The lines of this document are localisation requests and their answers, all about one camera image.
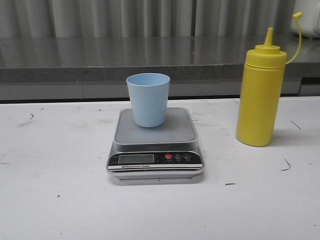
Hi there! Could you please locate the yellow squeeze bottle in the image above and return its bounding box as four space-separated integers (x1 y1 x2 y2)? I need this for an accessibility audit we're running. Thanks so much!
235 27 302 147

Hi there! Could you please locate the grey stone counter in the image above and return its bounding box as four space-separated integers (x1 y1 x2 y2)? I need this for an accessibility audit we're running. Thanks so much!
0 34 320 102

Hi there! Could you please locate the silver digital kitchen scale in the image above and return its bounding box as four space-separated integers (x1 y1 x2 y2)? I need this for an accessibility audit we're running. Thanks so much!
106 107 205 180

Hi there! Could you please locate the white rice cooker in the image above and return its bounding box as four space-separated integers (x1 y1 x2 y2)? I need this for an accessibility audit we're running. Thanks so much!
293 0 320 39

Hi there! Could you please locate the light blue plastic cup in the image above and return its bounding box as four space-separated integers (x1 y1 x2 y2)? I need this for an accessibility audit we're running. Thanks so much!
126 73 171 128

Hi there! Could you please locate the grey pleated curtain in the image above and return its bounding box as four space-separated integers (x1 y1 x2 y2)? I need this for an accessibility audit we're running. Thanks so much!
0 0 295 38

